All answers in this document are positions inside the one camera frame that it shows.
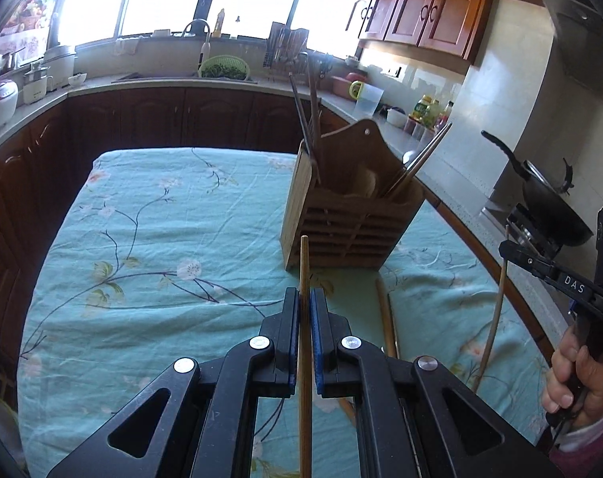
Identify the wooden lower cabinets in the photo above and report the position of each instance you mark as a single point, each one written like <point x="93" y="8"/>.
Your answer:
<point x="157" y="114"/>

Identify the gas stove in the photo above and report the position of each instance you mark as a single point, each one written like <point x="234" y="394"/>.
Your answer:
<point x="528" y="229"/>

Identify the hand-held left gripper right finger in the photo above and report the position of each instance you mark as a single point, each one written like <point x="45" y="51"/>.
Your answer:
<point x="328" y="353"/>

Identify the tropical wall poster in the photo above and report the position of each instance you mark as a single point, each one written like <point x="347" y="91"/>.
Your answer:
<point x="30" y="25"/>

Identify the cooking oil bottles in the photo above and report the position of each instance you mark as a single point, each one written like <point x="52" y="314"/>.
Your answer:
<point x="431" y="109"/>

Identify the clear plastic pitcher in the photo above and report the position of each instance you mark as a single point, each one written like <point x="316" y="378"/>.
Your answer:
<point x="370" y="100"/>

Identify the steel range hood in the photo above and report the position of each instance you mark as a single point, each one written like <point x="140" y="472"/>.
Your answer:
<point x="585" y="45"/>

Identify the metal spoon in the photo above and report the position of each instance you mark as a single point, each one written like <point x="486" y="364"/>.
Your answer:
<point x="410" y="156"/>

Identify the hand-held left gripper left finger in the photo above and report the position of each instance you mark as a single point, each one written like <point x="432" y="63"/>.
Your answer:
<point x="281" y="353"/>

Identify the green colander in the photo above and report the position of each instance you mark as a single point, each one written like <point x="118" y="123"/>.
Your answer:
<point x="224" y="67"/>

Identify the person's right forearm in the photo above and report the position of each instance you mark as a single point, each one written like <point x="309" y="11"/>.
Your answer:
<point x="588" y="440"/>

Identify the yellow rimmed basin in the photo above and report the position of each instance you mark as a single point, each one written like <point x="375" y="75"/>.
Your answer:
<point x="2" y="428"/>

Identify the spice jars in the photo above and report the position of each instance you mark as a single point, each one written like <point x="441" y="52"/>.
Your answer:
<point x="418" y="128"/>

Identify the person's right hand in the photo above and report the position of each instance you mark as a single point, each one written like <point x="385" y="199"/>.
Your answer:
<point x="565" y="373"/>

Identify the teal floral tablecloth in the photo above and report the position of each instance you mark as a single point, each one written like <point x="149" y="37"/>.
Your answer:
<point x="181" y="219"/>

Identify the wooden utensil holder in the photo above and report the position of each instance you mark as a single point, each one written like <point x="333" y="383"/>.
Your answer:
<point x="351" y="224"/>

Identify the black wok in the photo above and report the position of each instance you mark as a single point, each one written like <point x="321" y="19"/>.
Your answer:
<point x="555" y="204"/>

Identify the wooden cabinets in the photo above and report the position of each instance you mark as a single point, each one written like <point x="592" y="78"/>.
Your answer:
<point x="431" y="10"/>
<point x="157" y="114"/>

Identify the chrome sink faucet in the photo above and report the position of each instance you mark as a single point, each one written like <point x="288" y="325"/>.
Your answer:
<point x="205" y="45"/>

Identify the dark chopstick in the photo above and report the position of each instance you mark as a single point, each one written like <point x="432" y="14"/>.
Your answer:
<point x="301" y="119"/>

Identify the wooden upper cabinets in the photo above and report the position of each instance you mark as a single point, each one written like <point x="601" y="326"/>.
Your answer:
<point x="431" y="10"/>

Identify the small white bowl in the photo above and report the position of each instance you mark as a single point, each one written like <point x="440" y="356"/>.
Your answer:
<point x="77" y="79"/>

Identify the white pink rice cooker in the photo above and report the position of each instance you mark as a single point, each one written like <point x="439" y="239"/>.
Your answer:
<point x="0" y="107"/>

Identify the white dish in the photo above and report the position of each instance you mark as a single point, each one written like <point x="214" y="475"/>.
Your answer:
<point x="395" y="117"/>

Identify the small white cooker pot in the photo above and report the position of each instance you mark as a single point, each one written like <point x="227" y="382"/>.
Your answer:
<point x="35" y="87"/>

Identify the large white cooker pot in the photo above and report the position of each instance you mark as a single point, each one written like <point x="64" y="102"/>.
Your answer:
<point x="59" y="67"/>

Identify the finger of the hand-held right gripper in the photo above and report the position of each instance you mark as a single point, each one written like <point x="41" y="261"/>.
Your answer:
<point x="545" y="269"/>

